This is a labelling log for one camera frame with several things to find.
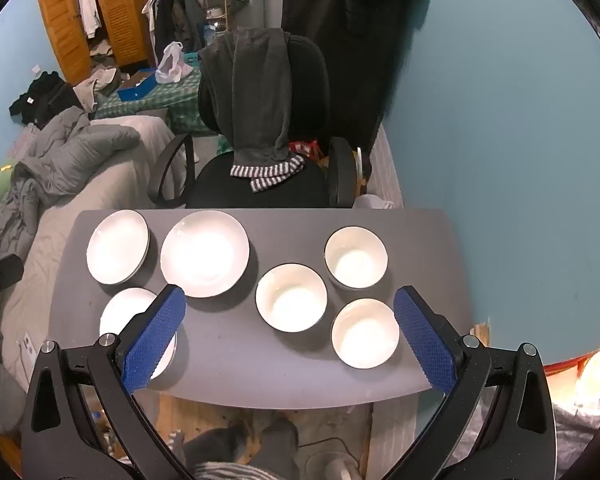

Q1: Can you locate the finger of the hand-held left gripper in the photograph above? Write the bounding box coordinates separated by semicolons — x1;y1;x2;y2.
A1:
0;254;25;310

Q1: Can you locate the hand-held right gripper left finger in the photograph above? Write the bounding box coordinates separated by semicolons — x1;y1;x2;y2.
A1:
20;284;201;480

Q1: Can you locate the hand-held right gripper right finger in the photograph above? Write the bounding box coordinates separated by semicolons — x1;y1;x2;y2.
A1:
380;285;558;480

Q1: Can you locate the small white plate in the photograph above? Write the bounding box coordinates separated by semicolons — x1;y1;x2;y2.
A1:
86;209;151;286
99;287;179;380

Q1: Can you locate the white bowl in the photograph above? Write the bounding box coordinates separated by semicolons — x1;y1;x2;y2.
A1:
324;226;388;290
255;263;328;333
331;298;401;371

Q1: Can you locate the large white plate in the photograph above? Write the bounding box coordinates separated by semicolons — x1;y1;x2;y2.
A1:
160;210;251;299

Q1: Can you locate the person's left leg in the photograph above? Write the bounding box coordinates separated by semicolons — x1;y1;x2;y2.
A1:
182;422;253;471

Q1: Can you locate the person's leg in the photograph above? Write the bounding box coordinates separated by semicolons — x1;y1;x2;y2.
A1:
252;417;301;480
182;422;253;471

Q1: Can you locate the grey duvet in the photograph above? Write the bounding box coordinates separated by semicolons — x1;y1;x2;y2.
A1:
0;107;141;281

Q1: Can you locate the grey bed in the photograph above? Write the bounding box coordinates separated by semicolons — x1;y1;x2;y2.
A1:
0;115;188;391

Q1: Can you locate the person's striped clothing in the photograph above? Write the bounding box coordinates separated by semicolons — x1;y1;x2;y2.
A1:
195;461;276;480

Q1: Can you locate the white fan base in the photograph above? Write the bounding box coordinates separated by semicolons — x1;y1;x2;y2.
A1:
305;452;361;480

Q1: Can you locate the pile of black clothes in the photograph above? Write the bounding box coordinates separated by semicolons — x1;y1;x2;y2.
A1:
9;71;83;128

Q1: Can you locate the person's right leg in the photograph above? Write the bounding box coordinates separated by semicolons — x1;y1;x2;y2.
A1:
252;417;301;480

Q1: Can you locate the glowing electric heater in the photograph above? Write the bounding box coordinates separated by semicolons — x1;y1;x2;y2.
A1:
542;340;600;411

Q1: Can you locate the grey cloth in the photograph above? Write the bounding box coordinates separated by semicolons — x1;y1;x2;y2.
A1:
475;390;600;480

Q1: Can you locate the black office chair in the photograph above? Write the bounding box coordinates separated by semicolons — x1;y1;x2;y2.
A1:
147;35;357;209

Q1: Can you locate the pile of beige clothes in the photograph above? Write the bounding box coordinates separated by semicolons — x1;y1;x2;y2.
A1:
72;66;123;111

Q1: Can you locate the blue box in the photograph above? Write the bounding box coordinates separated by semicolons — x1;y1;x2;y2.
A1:
117;67;158;102

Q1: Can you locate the red striped bag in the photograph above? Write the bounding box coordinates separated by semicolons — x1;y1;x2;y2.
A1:
288;139;326;161

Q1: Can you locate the green checked tablecloth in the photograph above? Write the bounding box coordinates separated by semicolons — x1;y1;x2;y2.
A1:
94;67;221;136

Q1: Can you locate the grey garment with striped cuffs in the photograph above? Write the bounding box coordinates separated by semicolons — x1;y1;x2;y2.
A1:
198;27;306;193

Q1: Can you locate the white plastic bag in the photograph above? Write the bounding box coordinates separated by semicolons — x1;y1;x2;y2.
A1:
155;41;195;85

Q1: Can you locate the white hanging shirt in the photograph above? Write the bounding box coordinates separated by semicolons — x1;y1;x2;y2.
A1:
76;0;103;41

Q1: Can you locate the orange wooden wardrobe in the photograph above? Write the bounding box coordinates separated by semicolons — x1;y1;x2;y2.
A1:
36;0;153;86

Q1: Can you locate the rack of dark jackets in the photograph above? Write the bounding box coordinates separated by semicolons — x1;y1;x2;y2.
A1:
142;0;206;61

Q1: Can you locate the black hanging garment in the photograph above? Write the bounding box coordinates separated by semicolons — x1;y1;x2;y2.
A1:
280;0;406;161

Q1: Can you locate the black puffer jacket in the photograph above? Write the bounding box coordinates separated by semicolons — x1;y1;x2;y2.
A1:
337;0;428;51

